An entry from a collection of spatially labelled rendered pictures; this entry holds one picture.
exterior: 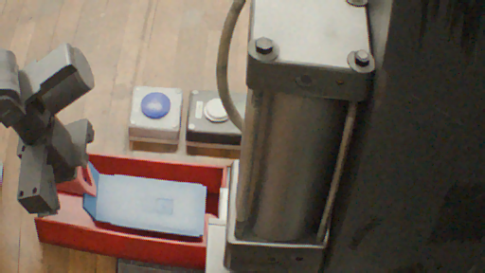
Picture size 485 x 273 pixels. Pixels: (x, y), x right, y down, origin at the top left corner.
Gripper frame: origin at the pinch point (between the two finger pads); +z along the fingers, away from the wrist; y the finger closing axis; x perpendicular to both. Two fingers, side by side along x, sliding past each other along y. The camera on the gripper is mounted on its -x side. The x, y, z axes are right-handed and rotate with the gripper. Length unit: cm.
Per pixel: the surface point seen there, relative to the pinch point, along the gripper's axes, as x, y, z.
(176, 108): 15.8, 7.1, 8.0
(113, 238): -6.1, 2.4, 2.7
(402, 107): -26, 51, -33
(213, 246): -19.3, 24.3, -11.4
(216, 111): 15.2, 11.8, 9.8
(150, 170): 5.4, 5.5, 5.7
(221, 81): -13.3, 32.2, -26.1
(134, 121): 13.2, 2.5, 5.1
